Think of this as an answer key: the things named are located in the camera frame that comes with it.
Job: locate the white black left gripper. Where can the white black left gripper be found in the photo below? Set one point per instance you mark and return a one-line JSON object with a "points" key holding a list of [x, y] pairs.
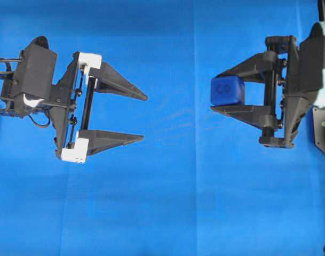
{"points": [[74, 146]]}

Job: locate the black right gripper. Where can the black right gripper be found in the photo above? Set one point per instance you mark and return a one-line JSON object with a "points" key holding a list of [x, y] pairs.
{"points": [[294, 104]]}

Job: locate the blue block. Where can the blue block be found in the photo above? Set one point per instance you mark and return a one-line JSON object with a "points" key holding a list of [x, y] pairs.
{"points": [[227, 90]]}

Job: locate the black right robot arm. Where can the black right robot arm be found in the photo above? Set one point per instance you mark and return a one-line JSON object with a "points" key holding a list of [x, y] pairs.
{"points": [[274, 90]]}

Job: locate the blue table mat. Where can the blue table mat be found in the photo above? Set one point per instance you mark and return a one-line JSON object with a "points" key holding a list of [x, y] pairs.
{"points": [[199, 183]]}

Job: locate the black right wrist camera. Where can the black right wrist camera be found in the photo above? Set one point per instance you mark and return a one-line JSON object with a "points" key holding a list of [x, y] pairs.
{"points": [[312, 65]]}

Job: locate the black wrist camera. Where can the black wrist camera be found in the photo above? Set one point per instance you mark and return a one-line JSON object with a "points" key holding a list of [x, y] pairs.
{"points": [[312, 65], [34, 73]]}

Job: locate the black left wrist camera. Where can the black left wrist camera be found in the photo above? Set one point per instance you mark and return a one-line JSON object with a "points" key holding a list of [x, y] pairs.
{"points": [[34, 73]]}

